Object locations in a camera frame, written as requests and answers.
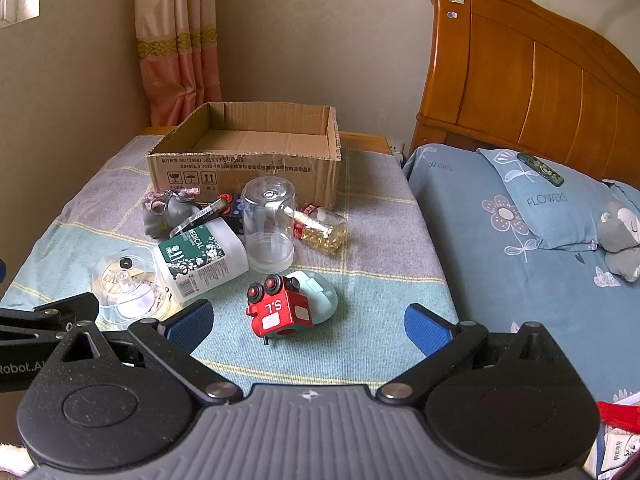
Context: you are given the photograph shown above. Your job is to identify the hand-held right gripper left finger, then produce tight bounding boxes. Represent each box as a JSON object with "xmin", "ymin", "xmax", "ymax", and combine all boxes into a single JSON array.
[{"xmin": 31, "ymin": 299, "xmax": 244, "ymax": 406}]

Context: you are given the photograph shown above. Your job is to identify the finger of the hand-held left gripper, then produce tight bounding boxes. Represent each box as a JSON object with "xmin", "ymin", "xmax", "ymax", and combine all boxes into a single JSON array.
[{"xmin": 0, "ymin": 294, "xmax": 99, "ymax": 340}]

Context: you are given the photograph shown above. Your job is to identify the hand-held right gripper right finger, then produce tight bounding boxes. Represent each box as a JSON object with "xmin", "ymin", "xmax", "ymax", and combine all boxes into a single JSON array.
[{"xmin": 374, "ymin": 303, "xmax": 591, "ymax": 406}]

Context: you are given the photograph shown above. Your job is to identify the white bottle with green label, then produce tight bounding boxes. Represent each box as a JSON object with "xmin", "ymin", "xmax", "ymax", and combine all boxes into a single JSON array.
[{"xmin": 152, "ymin": 217, "xmax": 249, "ymax": 306}]

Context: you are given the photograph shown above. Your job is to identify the round clear plastic container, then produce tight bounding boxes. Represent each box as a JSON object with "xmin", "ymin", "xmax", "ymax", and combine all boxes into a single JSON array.
[{"xmin": 91, "ymin": 247, "xmax": 173, "ymax": 332}]

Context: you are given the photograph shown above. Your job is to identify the red toy truck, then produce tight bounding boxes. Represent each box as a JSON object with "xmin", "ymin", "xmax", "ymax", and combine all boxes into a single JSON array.
[{"xmin": 245, "ymin": 274, "xmax": 315, "ymax": 346}]

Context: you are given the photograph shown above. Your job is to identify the mint green round case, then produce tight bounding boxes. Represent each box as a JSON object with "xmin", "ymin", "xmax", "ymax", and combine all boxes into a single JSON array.
[{"xmin": 285, "ymin": 270, "xmax": 338, "ymax": 326}]

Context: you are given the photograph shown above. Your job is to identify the tall clear plastic jar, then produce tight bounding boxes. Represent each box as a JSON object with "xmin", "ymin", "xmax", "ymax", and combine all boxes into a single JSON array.
[{"xmin": 241, "ymin": 176, "xmax": 296, "ymax": 274}]

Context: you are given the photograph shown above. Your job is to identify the brown cardboard box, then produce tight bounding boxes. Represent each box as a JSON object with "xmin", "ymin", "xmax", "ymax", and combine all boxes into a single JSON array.
[{"xmin": 145, "ymin": 101, "xmax": 343, "ymax": 211}]

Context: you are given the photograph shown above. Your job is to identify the blue floral bed sheet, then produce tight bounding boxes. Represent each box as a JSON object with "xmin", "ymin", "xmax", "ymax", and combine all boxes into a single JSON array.
[{"xmin": 402, "ymin": 144, "xmax": 640, "ymax": 411}]

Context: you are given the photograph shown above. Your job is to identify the checked grey green table cloth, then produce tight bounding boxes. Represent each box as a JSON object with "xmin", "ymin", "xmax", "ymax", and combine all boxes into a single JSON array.
[{"xmin": 0, "ymin": 135, "xmax": 461, "ymax": 396}]

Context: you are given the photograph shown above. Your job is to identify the dark glass tube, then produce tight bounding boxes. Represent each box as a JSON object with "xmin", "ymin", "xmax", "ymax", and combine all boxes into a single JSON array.
[{"xmin": 170, "ymin": 197, "xmax": 231, "ymax": 238}]

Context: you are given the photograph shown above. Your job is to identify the black toy car red wheels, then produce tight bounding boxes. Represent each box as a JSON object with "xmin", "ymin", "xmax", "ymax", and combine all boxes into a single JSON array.
[{"xmin": 220, "ymin": 193, "xmax": 246, "ymax": 236}]

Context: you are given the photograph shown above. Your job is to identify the grey plush toy pink bow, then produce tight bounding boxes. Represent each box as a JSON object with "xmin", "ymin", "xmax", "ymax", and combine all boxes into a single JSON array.
[{"xmin": 141, "ymin": 186, "xmax": 201, "ymax": 241}]

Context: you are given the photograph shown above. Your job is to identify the clear bottle of yellow capsules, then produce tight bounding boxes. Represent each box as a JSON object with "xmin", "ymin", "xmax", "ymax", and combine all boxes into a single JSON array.
[{"xmin": 291, "ymin": 202, "xmax": 348, "ymax": 251}]

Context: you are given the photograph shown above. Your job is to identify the blue floral pillow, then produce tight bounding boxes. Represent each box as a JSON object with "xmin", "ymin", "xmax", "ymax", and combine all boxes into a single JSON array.
[{"xmin": 475, "ymin": 147, "xmax": 640, "ymax": 251}]

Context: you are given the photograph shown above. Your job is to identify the dark green remote control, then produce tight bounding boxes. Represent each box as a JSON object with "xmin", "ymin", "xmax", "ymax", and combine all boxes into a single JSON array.
[{"xmin": 517, "ymin": 151, "xmax": 566, "ymax": 187}]

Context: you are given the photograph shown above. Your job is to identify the red plastic item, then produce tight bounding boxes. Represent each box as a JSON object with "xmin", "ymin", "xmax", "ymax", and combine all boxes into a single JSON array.
[{"xmin": 597, "ymin": 401, "xmax": 640, "ymax": 433}]

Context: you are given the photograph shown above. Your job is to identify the grey plush animal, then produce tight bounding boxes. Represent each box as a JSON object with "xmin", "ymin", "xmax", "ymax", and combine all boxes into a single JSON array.
[{"xmin": 596, "ymin": 200, "xmax": 640, "ymax": 282}]

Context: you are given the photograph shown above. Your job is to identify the white printed paper packets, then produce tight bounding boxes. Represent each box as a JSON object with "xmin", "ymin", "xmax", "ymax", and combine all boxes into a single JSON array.
[{"xmin": 597, "ymin": 430, "xmax": 640, "ymax": 480}]

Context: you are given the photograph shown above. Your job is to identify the wooden bed headboard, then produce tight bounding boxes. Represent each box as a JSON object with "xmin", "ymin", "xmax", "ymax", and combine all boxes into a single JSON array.
[{"xmin": 410, "ymin": 0, "xmax": 640, "ymax": 191}]

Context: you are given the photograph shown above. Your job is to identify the pink curtain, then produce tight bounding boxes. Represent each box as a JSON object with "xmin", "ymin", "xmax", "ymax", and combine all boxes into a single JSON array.
[{"xmin": 132, "ymin": 0, "xmax": 223, "ymax": 128}]

